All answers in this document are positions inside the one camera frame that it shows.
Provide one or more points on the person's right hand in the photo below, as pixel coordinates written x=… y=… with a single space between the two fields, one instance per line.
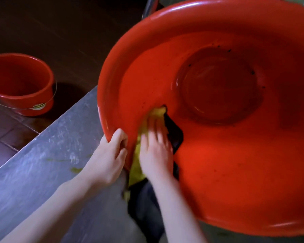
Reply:
x=155 y=156

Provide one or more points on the person's left hand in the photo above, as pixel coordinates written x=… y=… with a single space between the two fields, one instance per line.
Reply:
x=105 y=161

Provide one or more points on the person's right fingers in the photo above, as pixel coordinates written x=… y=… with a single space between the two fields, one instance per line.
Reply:
x=154 y=134

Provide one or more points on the person's left thumb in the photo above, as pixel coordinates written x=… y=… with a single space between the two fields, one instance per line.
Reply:
x=117 y=139

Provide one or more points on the yellow and black cleaning cloth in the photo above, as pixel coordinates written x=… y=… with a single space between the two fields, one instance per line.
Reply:
x=136 y=172

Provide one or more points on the large red plastic basin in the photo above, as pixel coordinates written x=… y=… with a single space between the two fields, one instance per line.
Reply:
x=230 y=123

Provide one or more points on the person's left forearm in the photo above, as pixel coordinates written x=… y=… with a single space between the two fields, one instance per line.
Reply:
x=40 y=212

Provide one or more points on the person's right forearm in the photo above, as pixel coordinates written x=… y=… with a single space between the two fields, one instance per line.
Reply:
x=178 y=212

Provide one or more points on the red plastic bucket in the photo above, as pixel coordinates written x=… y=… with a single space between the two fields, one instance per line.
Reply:
x=22 y=86

